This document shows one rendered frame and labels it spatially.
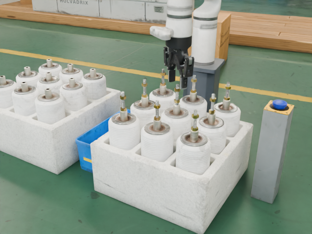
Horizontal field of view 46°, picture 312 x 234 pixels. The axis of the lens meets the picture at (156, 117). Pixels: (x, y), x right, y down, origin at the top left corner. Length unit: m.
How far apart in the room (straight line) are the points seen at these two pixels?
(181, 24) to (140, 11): 2.17
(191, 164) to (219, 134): 0.14
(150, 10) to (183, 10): 2.13
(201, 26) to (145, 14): 1.80
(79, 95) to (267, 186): 0.71
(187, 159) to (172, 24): 0.37
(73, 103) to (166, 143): 0.46
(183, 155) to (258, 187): 0.32
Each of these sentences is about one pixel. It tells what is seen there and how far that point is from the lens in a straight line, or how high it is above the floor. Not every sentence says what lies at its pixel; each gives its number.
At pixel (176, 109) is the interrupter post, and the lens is 1.14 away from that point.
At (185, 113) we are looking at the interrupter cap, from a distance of 1.15.
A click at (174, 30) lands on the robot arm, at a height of 0.52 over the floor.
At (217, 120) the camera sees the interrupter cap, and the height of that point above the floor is 0.25.
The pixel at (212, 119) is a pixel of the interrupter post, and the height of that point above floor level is 0.27.
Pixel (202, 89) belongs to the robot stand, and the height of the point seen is 0.21.
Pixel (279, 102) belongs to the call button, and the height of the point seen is 0.33.
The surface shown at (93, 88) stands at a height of 0.22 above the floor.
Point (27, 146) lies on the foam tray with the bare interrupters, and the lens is 1.39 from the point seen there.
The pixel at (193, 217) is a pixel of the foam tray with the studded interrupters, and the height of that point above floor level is 0.06.
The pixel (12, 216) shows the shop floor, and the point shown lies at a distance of 1.21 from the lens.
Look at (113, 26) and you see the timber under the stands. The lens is 3.25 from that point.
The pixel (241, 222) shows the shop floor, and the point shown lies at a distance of 1.15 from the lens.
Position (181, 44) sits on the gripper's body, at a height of 0.48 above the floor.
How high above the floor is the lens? 0.76
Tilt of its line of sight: 27 degrees down
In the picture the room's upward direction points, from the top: straight up
